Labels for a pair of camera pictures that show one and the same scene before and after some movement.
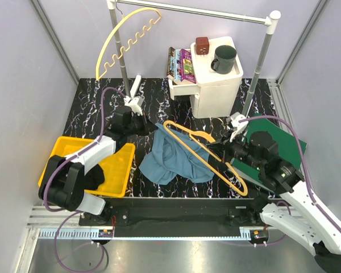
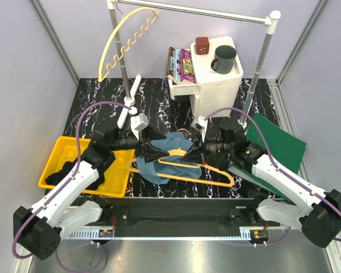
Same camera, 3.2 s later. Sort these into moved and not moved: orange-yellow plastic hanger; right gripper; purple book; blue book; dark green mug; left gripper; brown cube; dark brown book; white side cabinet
Moved: orange-yellow plastic hanger; right gripper; left gripper
Not moved: purple book; dark green mug; white side cabinet; blue book; dark brown book; brown cube
